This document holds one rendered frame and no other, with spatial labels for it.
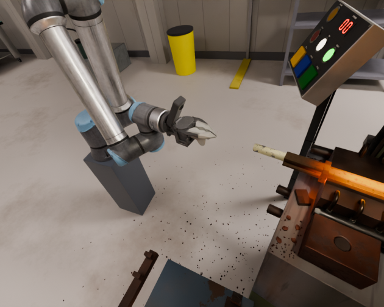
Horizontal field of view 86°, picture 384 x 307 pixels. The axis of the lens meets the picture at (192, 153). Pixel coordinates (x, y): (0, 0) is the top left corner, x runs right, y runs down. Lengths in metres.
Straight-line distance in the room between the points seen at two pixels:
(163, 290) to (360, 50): 0.98
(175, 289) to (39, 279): 1.27
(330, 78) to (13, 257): 2.22
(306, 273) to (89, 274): 1.41
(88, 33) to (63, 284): 1.49
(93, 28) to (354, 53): 0.90
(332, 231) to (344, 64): 0.57
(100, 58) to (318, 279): 1.01
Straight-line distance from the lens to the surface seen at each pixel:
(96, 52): 1.00
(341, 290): 0.57
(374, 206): 0.60
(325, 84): 0.92
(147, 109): 0.79
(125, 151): 0.85
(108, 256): 1.69
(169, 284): 0.79
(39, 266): 1.96
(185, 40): 3.21
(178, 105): 0.65
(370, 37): 0.89
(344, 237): 0.55
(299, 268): 0.56
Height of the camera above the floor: 1.43
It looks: 46 degrees down
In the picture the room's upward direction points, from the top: 11 degrees counter-clockwise
